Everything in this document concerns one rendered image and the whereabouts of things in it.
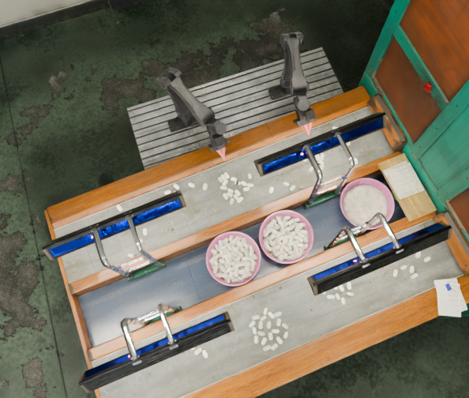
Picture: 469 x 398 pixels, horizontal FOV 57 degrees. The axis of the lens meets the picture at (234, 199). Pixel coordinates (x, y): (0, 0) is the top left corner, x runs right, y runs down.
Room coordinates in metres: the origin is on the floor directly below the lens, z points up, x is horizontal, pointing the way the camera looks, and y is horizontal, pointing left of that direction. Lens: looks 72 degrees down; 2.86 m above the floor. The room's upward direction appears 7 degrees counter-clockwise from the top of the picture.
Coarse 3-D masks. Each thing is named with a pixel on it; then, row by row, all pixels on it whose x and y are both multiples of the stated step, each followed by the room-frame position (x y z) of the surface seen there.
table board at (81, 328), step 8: (48, 216) 0.71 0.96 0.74; (48, 224) 0.66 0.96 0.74; (64, 272) 0.41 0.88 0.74; (64, 280) 0.37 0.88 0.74; (72, 296) 0.29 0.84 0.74; (72, 304) 0.25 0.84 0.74; (80, 312) 0.21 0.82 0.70; (80, 320) 0.17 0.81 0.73; (80, 328) 0.13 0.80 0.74; (80, 336) 0.09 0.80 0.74; (88, 336) 0.09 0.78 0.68; (88, 344) 0.05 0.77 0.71; (88, 360) -0.02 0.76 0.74; (88, 368) -0.05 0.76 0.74; (96, 392) -0.16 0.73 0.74
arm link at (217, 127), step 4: (208, 108) 1.07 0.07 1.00; (212, 112) 1.05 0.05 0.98; (212, 116) 1.04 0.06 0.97; (200, 120) 1.01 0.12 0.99; (208, 120) 1.02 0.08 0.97; (212, 120) 1.00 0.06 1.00; (216, 120) 0.98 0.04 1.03; (200, 124) 1.01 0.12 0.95; (204, 124) 1.00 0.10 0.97; (208, 124) 0.98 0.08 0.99; (212, 124) 0.96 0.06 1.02; (216, 124) 0.96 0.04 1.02; (220, 124) 0.97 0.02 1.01; (224, 124) 0.97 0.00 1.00; (212, 128) 0.96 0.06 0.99; (216, 128) 0.95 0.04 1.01; (220, 128) 0.95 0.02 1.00; (224, 128) 0.95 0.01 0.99; (212, 132) 0.96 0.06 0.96; (216, 132) 0.93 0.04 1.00; (220, 132) 0.93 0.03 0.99; (224, 132) 0.94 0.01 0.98
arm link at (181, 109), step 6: (168, 78) 1.21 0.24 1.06; (174, 78) 1.22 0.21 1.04; (168, 90) 1.19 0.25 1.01; (174, 96) 1.18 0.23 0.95; (174, 102) 1.18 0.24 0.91; (180, 102) 1.17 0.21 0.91; (180, 108) 1.16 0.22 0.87; (186, 108) 1.17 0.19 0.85; (180, 114) 1.15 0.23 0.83; (186, 114) 1.15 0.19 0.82; (192, 114) 1.16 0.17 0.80; (186, 120) 1.13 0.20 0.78
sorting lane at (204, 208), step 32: (320, 128) 1.01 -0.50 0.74; (160, 192) 0.76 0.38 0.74; (192, 192) 0.74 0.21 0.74; (224, 192) 0.72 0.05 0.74; (256, 192) 0.70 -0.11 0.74; (288, 192) 0.68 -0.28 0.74; (160, 224) 0.59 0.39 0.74; (192, 224) 0.57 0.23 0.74; (64, 256) 0.49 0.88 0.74; (96, 256) 0.47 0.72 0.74
